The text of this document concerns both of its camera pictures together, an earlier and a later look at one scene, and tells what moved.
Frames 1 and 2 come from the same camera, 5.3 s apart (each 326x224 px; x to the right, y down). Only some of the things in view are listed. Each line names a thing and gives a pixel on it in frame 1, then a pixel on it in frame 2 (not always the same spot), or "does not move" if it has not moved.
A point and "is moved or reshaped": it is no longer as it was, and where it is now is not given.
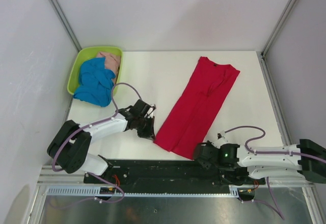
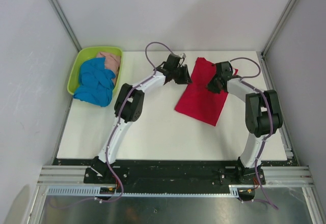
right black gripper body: x=207 y=165 → x=213 y=84
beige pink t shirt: x=112 y=62 does not move
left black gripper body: x=144 y=127 → x=180 y=74
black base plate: x=164 y=171 does not move
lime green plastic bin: x=85 y=53 does not move
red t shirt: x=196 y=108 is moved or reshaped
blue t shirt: x=96 y=82 does not move
